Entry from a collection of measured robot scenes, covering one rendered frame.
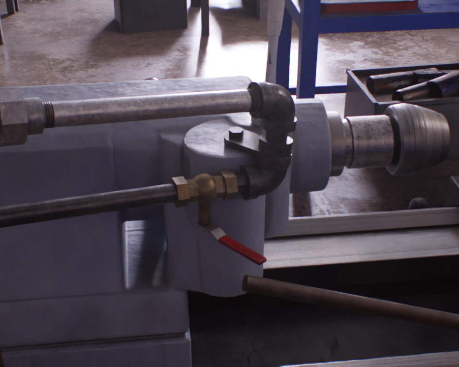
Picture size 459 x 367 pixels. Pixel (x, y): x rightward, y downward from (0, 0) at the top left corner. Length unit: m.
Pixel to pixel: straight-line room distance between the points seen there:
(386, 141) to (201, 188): 0.28
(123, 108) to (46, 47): 3.85
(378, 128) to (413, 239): 0.35
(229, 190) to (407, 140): 0.27
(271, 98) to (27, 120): 0.22
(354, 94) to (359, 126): 2.37
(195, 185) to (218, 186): 0.02
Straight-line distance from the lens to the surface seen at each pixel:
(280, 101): 0.71
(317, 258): 1.16
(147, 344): 0.86
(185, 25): 4.69
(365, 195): 2.95
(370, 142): 0.91
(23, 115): 0.62
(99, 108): 0.64
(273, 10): 0.83
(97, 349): 0.86
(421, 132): 0.91
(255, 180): 0.73
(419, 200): 1.64
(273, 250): 1.17
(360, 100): 3.20
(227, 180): 0.73
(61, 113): 0.64
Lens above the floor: 1.51
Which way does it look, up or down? 30 degrees down
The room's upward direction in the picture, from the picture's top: straight up
